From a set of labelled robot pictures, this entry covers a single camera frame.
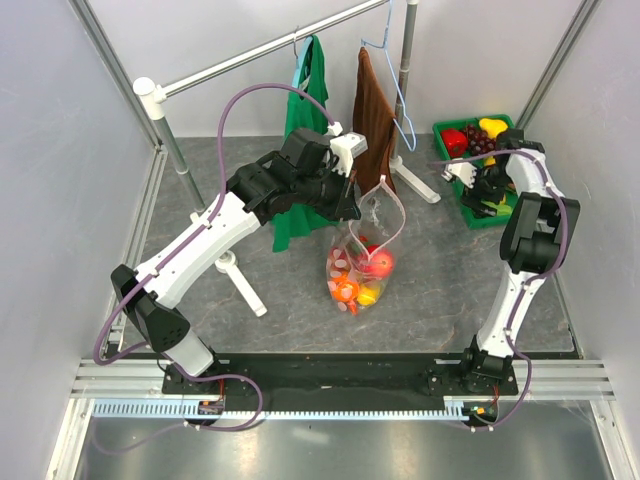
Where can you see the orange toy fruit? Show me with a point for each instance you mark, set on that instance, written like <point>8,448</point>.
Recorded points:
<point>343,289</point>

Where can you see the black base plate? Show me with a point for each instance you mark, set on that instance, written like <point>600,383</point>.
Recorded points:
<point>448,374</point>

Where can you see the yellow toy pear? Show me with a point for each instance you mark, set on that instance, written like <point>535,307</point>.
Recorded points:
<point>492,127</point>

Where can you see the grey slotted cable duct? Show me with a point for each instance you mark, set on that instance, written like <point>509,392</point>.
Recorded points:
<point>180,409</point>

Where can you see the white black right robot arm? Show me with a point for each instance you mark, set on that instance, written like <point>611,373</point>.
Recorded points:
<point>534,244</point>

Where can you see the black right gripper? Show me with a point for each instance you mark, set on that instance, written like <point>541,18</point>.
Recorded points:
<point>472,198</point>

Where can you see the dark red toy grapes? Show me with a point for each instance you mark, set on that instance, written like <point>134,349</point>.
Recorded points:
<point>478,140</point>

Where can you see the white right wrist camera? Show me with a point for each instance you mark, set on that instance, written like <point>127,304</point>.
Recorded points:
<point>465,172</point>

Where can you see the green plastic tray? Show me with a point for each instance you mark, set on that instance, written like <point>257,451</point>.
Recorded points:
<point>470,218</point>

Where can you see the brown towel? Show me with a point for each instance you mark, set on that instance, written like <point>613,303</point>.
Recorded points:
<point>373,118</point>

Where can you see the green shirt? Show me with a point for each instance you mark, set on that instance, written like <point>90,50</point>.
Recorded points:
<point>304,121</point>

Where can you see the green toy cucumber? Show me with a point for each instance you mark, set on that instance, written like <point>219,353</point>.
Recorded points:
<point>492,209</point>

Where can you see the yellow toy corn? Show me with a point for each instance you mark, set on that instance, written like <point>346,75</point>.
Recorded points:
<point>368,294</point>

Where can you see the red toy chili pepper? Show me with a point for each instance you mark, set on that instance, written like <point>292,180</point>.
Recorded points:
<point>352,307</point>

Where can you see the light blue wire hanger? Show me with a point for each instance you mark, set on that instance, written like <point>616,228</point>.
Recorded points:
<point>403,122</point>

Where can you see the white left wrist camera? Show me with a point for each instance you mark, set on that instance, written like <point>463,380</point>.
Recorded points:
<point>346,147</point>

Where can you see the red toy bell pepper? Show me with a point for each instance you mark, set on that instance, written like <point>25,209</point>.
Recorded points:
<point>454,141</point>

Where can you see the red toy cherries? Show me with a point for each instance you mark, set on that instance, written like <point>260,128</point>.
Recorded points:
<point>346,260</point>

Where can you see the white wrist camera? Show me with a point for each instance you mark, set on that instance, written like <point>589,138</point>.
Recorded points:
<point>346,147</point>
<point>465,172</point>

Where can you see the clear pink-dotted zip bag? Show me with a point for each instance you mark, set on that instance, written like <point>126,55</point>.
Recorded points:
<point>383,218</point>

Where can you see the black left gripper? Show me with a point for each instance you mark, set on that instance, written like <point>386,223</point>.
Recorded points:
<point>346,206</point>

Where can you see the red toy apple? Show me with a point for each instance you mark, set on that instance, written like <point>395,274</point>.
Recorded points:
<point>378,263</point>

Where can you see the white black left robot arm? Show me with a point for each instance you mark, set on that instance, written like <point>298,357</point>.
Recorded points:
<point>309,169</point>

